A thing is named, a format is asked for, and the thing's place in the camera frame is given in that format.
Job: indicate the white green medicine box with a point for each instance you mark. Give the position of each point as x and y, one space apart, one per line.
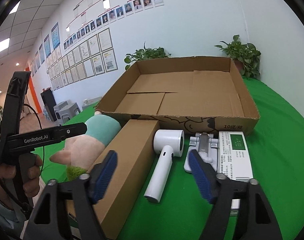
233 156

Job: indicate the person's left hand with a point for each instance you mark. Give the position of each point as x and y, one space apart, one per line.
31 187

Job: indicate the right potted green plant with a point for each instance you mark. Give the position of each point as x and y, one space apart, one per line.
245 53

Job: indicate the left potted green plant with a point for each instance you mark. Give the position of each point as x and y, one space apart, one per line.
144 54

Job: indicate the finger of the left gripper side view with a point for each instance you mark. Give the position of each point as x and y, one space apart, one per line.
72 130

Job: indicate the white grey folding stand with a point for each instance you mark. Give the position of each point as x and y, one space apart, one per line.
206 146

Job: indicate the pig plush toy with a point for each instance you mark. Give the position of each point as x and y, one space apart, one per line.
80 152

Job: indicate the black cabinet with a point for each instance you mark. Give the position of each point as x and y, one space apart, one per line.
49 103

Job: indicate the large open cardboard box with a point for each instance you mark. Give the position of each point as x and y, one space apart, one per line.
194 94

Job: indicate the long brown cardboard box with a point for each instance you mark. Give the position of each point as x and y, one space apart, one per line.
134 147

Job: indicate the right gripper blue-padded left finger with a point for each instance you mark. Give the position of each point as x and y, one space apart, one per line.
49 219

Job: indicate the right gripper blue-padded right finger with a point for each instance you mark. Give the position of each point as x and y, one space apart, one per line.
255 219

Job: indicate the framed certificates on wall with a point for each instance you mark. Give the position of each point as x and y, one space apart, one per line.
91 57

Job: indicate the grey plastic stool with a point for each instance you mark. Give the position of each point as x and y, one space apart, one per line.
65 111

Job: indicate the white hair dryer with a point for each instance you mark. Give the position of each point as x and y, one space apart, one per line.
167 143

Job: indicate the potted green plant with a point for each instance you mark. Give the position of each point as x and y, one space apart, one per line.
144 54
245 53

